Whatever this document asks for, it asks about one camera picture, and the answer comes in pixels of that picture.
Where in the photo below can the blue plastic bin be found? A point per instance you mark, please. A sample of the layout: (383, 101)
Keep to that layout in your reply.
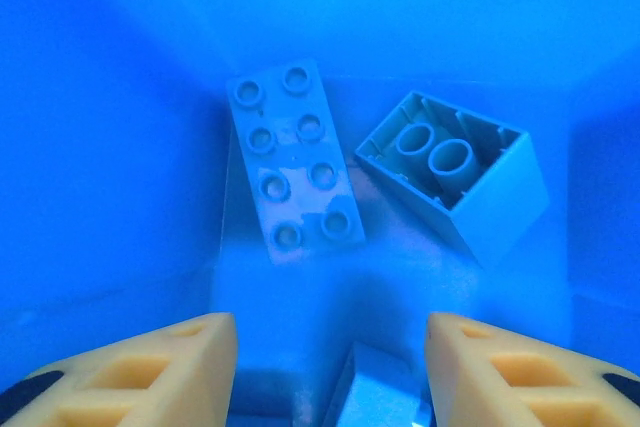
(100, 97)

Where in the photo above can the teal lego brick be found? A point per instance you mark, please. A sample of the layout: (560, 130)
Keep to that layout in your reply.
(505, 197)

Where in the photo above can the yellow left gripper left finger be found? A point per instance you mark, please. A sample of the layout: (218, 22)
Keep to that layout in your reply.
(210, 372)

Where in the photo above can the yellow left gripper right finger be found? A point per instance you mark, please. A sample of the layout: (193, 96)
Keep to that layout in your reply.
(450, 372)

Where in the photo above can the blue lego brick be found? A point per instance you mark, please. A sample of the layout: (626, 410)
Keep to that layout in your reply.
(375, 387)

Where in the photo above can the teal flat lego plate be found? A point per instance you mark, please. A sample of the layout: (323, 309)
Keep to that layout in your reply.
(290, 147)

